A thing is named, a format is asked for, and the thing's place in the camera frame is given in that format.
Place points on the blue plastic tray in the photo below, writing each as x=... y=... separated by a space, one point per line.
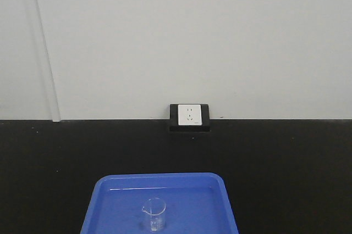
x=196 y=202

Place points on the small clear glass beaker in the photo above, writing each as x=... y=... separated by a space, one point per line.
x=154 y=210

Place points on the white wall power socket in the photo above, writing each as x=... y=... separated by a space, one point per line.
x=189 y=115

